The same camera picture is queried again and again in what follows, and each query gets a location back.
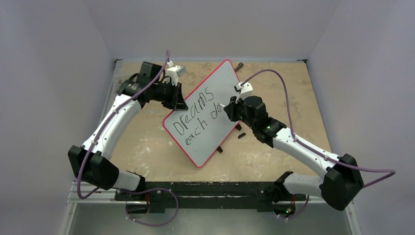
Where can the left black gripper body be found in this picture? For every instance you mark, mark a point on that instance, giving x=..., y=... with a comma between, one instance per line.
x=164, y=93

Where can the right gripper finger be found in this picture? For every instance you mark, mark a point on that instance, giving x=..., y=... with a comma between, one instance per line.
x=231, y=113
x=233, y=104

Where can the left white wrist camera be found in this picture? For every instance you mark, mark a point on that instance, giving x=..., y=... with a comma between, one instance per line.
x=174, y=72

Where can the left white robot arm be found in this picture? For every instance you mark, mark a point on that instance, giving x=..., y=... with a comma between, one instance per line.
x=90, y=161

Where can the red framed whiteboard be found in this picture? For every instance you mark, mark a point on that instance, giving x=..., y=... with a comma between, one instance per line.
x=201, y=129

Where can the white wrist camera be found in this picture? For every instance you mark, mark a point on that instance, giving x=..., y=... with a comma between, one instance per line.
x=244, y=90
x=174, y=72

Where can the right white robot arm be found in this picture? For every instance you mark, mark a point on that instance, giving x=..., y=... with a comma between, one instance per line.
x=337, y=179

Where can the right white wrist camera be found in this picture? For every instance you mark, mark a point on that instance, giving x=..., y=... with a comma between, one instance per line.
x=244, y=90

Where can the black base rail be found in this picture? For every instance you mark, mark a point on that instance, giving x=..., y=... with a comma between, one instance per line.
x=259, y=196

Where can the dark grey pipe fitting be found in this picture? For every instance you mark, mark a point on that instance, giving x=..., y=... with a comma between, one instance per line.
x=240, y=65

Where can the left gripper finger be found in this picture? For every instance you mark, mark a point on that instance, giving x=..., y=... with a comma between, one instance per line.
x=178, y=103
x=177, y=91

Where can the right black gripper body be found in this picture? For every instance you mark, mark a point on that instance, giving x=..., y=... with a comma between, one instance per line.
x=233, y=110

